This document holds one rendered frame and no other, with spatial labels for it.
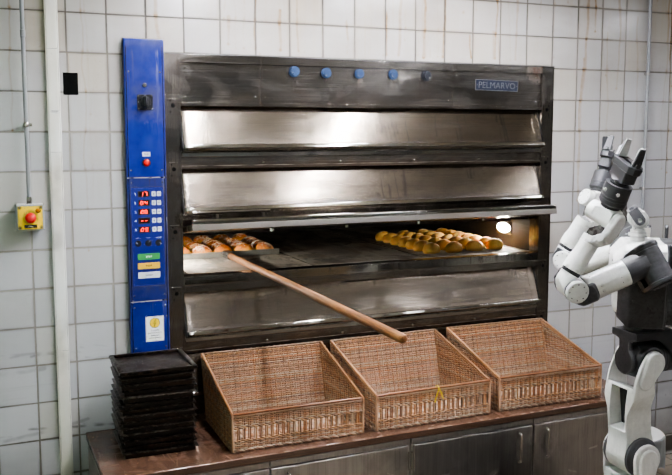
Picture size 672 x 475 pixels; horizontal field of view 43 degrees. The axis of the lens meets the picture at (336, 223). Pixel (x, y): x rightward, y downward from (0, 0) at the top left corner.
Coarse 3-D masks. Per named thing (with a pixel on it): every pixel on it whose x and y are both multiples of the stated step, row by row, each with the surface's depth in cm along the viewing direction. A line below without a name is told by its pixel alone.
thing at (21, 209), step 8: (16, 208) 319; (24, 208) 320; (32, 208) 321; (40, 208) 323; (16, 216) 320; (24, 216) 321; (40, 216) 323; (16, 224) 321; (24, 224) 321; (32, 224) 322; (40, 224) 323
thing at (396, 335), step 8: (232, 256) 395; (248, 264) 373; (264, 272) 354; (272, 272) 348; (280, 280) 336; (288, 280) 331; (296, 288) 320; (304, 288) 315; (312, 296) 306; (320, 296) 301; (328, 304) 293; (336, 304) 288; (344, 312) 280; (352, 312) 276; (360, 320) 269; (368, 320) 265; (376, 328) 259; (384, 328) 255; (392, 328) 253; (392, 336) 250; (400, 336) 246
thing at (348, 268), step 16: (448, 256) 412; (464, 256) 412; (480, 256) 413; (496, 256) 416; (512, 256) 420; (528, 256) 424; (224, 272) 366; (240, 272) 366; (256, 272) 367; (288, 272) 373; (304, 272) 376; (320, 272) 380; (336, 272) 383; (352, 272) 386; (368, 272) 389
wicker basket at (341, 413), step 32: (224, 352) 362; (256, 352) 367; (288, 352) 373; (320, 352) 378; (224, 384) 360; (256, 384) 365; (288, 384) 370; (320, 384) 376; (352, 384) 347; (224, 416) 329; (256, 416) 321; (288, 416) 326; (320, 416) 331; (352, 416) 337; (256, 448) 322
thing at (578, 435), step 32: (480, 416) 361; (512, 416) 362; (544, 416) 369; (576, 416) 377; (96, 448) 324; (224, 448) 324; (288, 448) 324; (320, 448) 327; (352, 448) 334; (384, 448) 339; (416, 448) 345; (448, 448) 351; (480, 448) 358; (512, 448) 364; (544, 448) 371; (576, 448) 379
